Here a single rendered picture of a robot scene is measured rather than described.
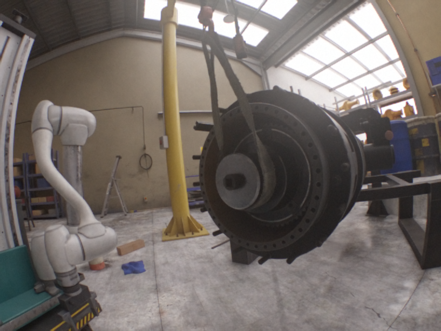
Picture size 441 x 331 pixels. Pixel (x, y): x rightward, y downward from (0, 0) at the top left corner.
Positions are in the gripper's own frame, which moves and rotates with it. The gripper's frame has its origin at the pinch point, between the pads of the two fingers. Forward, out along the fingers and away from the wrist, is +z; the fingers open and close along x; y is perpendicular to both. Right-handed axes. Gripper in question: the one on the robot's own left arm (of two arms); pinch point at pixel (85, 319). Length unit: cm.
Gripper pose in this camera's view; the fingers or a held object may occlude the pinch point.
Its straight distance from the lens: 89.5
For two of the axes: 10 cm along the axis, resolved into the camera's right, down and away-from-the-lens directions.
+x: 1.4, 0.3, 9.9
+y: 9.8, -1.2, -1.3
